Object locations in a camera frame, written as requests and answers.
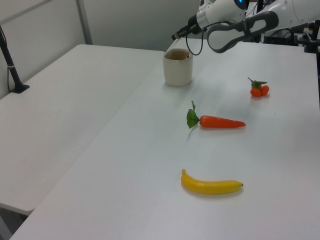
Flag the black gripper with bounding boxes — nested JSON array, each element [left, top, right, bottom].
[[171, 14, 201, 41]]

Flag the beige garbage bin with lid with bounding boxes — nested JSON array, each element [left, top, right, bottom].
[[162, 48, 194, 87]]

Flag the toy tangerine bunch with leaves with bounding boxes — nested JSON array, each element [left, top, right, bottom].
[[247, 76, 270, 98]]

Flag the dark electronics box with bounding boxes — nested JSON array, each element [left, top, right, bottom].
[[262, 28, 300, 46]]

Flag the orange plastic carrot with leaves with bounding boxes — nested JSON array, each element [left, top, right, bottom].
[[186, 100, 247, 130]]

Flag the white side table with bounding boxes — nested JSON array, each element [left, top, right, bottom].
[[0, 44, 166, 216]]

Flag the yellow plastic banana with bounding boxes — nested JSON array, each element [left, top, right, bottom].
[[180, 168, 244, 195]]

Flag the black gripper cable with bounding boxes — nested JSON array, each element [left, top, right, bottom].
[[185, 21, 221, 56]]

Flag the grey aluminium partition post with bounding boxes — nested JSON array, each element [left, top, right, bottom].
[[75, 0, 93, 46]]

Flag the black clamp camera stand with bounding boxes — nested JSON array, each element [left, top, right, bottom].
[[303, 21, 320, 53]]

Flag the black camera pole with base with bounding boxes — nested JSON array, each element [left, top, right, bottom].
[[0, 24, 30, 94]]

